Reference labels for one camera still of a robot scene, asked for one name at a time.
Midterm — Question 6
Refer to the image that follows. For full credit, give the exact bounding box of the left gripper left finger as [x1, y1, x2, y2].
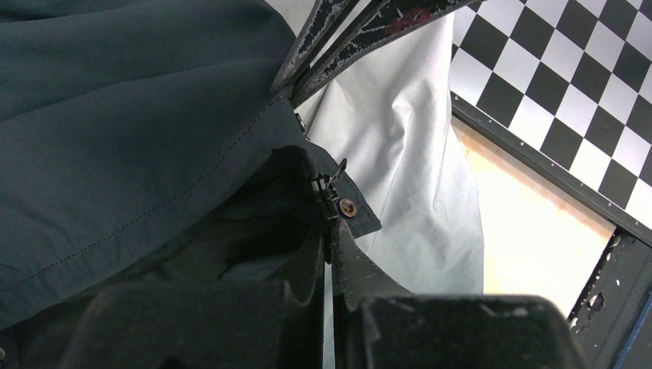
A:
[61, 229, 324, 368]

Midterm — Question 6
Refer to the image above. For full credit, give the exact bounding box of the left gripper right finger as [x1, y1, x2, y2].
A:
[331, 221, 585, 368]

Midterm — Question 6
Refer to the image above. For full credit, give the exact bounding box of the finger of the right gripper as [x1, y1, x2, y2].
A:
[271, 0, 358, 93]
[290, 0, 472, 108]

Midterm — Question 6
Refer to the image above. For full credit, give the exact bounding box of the grey gradient zip jacket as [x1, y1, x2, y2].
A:
[1, 1, 484, 368]

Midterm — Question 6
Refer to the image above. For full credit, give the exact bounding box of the black white checkerboard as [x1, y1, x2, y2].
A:
[451, 1, 651, 241]

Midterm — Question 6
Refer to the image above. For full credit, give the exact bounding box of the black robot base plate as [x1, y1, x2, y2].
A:
[568, 229, 651, 369]

